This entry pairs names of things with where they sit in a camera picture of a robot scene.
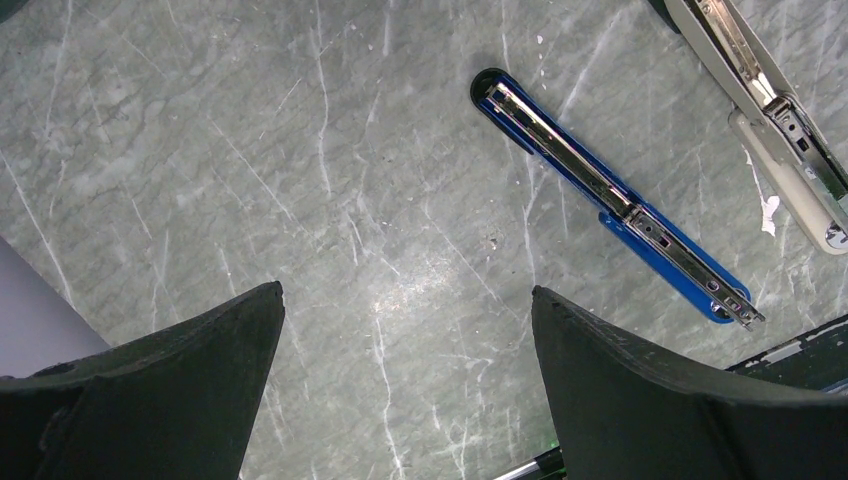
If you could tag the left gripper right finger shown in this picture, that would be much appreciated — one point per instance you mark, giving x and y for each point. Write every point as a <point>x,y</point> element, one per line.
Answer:
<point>624,407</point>

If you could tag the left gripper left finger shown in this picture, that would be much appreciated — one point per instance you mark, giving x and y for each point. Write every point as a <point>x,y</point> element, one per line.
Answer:
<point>179,403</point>

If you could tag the blue stapler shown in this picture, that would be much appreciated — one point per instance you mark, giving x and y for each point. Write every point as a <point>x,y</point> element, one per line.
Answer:
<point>665,248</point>

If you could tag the black beige stapler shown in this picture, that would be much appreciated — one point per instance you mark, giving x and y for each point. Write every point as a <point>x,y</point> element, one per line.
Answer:
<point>768,118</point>

